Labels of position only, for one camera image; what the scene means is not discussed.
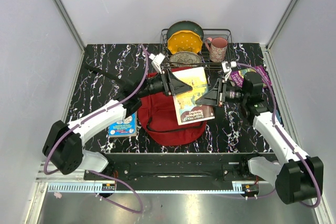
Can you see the aluminium frame rail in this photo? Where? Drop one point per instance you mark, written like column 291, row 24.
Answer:
column 69, row 24

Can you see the yellow paperback book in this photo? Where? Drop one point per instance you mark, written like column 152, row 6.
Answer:
column 187, row 111

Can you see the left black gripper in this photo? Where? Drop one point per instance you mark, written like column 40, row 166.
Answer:
column 172, row 85

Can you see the dark green plate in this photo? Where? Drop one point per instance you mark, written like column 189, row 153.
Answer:
column 185, row 25

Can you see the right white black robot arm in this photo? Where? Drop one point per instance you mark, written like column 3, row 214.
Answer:
column 296, row 176

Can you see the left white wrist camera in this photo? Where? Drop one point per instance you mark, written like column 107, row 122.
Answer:
column 156, row 61

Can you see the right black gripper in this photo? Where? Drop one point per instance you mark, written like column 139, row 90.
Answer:
column 212, row 97

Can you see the pink patterned mug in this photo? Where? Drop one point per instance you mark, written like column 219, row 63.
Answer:
column 217, row 48

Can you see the yellow dotted plate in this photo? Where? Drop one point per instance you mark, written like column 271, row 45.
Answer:
column 184, row 40

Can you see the purple treehouse paperback book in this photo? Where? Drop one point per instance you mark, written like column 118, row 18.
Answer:
column 237, row 77

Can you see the grey patterned small plate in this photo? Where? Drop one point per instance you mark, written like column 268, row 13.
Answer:
column 185, row 57

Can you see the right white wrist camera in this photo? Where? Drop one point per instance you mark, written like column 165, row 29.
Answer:
column 227, row 68

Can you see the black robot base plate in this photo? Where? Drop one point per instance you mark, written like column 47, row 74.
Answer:
column 218, row 166

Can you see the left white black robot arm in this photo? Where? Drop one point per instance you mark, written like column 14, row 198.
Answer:
column 64, row 146

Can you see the red student backpack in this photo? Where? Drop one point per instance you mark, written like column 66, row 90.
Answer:
column 156, row 114

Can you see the blue comic paperback book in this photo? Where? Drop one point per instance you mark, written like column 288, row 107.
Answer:
column 125, row 128

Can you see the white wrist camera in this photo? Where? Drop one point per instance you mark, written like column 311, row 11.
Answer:
column 156, row 61
column 227, row 68

